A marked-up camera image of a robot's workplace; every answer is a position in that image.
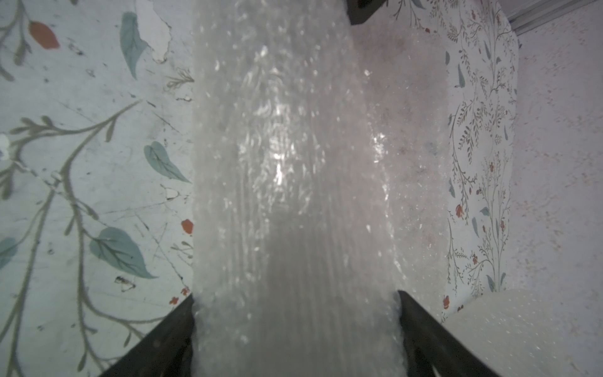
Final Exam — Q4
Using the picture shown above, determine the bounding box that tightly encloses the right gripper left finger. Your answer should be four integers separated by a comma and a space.
101, 296, 195, 377

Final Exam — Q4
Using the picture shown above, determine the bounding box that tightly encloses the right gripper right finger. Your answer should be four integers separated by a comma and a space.
398, 291, 497, 377

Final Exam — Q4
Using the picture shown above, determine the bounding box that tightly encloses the clear bubble wrap sheet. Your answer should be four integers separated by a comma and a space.
444, 290, 602, 376
193, 1, 449, 376

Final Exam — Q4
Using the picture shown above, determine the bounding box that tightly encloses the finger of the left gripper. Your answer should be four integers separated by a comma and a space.
345, 0, 388, 25

